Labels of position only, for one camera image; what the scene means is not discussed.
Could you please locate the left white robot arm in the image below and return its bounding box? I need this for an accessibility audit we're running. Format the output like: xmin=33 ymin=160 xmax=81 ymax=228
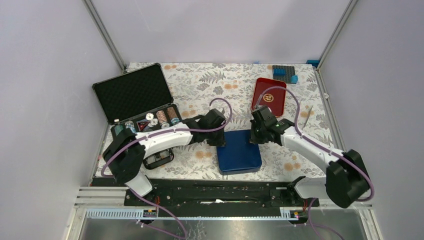
xmin=102 ymin=108 xmax=228 ymax=206

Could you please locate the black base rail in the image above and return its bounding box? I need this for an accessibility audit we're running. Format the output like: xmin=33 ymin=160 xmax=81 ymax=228
xmin=145 ymin=178 xmax=320 ymax=219

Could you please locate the purple cable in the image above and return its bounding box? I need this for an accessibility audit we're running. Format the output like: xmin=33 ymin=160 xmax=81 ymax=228
xmin=100 ymin=96 xmax=233 ymax=240
xmin=252 ymin=86 xmax=376 ymax=240

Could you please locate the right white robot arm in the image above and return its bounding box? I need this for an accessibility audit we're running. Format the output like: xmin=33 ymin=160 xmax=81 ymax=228
xmin=250 ymin=106 xmax=374 ymax=209

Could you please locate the black poker chip case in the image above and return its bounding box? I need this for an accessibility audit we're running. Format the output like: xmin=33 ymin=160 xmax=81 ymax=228
xmin=92 ymin=63 xmax=182 ymax=140

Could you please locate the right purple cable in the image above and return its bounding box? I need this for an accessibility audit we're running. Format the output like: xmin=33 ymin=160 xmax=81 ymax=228
xmin=252 ymin=86 xmax=376 ymax=240

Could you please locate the blue lego brick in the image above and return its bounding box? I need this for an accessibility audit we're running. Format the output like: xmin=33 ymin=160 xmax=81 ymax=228
xmin=290 ymin=75 xmax=299 ymax=84

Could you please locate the grey lego baseplate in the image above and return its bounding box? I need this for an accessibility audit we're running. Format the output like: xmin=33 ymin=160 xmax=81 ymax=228
xmin=271 ymin=65 xmax=296 ymax=84

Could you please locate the red square tray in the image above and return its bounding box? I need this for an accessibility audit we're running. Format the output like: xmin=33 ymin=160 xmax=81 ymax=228
xmin=251 ymin=77 xmax=287 ymax=117

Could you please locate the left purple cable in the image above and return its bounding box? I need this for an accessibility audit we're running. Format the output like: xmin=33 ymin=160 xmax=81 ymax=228
xmin=100 ymin=96 xmax=233 ymax=240

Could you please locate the red triangle card box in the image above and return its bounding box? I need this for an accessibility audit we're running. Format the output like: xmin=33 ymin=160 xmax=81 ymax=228
xmin=136 ymin=120 xmax=150 ymax=132

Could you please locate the blue corner bracket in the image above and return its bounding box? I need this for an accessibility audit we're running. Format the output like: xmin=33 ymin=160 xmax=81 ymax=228
xmin=306 ymin=59 xmax=320 ymax=68

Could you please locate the blue tin lid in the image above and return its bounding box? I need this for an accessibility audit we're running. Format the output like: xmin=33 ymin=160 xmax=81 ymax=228
xmin=216 ymin=130 xmax=262 ymax=175

